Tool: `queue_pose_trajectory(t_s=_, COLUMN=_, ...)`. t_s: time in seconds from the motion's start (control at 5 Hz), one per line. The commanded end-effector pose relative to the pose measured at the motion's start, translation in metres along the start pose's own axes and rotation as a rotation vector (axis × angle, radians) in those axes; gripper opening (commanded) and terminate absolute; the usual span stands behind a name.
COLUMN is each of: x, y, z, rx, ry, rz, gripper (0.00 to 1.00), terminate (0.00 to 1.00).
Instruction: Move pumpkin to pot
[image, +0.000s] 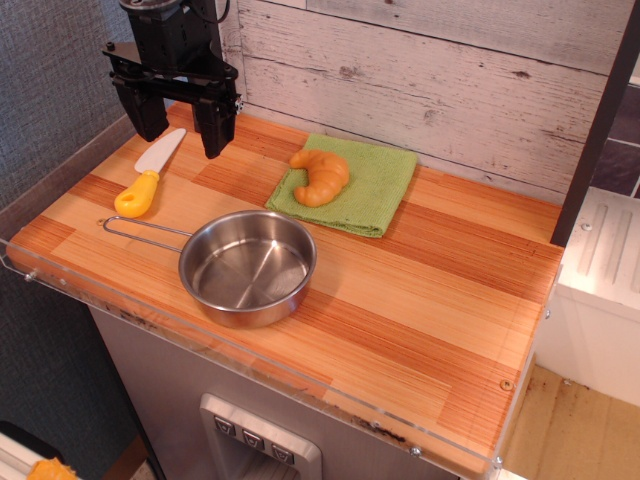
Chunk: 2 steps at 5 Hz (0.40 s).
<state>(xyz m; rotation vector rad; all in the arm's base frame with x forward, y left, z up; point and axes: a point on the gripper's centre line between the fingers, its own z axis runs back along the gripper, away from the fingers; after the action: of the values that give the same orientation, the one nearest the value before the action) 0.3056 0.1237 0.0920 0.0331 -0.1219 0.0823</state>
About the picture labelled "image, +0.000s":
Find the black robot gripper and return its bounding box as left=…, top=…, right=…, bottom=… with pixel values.
left=103, top=1, right=238, bottom=159

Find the orange toy croissant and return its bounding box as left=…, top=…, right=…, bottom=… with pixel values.
left=289, top=150, right=350, bottom=207

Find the stainless steel pot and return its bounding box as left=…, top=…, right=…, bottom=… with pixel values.
left=102, top=210, right=317, bottom=329

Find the green folded cloth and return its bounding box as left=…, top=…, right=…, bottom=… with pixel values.
left=265, top=134, right=417, bottom=238

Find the grey toy kitchen cabinet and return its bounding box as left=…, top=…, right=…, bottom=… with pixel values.
left=91, top=308, right=452, bottom=479

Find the silver dispenser button panel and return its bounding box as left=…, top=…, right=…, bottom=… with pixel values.
left=199, top=393, right=323, bottom=479

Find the orange object bottom left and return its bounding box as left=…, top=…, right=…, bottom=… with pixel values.
left=26, top=458, right=78, bottom=480

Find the white cabinet at right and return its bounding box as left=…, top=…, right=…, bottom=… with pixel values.
left=535, top=188, right=639, bottom=405

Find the toy knife yellow handle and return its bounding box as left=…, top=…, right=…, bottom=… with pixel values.
left=114, top=128, right=187, bottom=218

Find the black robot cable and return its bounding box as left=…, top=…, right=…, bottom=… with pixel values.
left=182, top=0, right=232, bottom=25

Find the dark right vertical post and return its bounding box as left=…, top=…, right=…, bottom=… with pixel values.
left=550, top=1, right=639, bottom=247

